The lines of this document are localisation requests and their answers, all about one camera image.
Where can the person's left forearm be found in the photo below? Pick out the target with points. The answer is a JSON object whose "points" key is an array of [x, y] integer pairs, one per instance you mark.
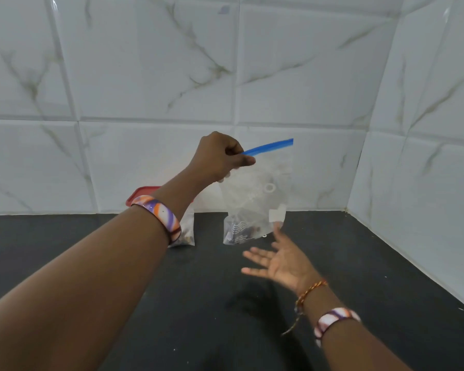
{"points": [[81, 297]]}

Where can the small spice pouch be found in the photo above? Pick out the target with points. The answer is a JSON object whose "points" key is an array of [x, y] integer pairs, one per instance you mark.
{"points": [[187, 224]]}

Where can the person's left hand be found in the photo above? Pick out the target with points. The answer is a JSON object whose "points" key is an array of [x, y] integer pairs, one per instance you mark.
{"points": [[214, 158]]}

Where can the large clear blue-zip bag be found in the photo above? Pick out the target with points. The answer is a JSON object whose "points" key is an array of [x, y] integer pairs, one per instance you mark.
{"points": [[255, 197]]}

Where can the person's right hand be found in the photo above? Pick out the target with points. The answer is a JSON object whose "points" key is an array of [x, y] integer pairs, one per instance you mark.
{"points": [[290, 266]]}

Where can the orange purple white bangle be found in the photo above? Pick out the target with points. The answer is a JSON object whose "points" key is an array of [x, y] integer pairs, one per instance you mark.
{"points": [[332, 318], [162, 216]]}

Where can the person's right forearm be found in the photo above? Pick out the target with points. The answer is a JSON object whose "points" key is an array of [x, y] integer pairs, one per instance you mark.
{"points": [[355, 347]]}

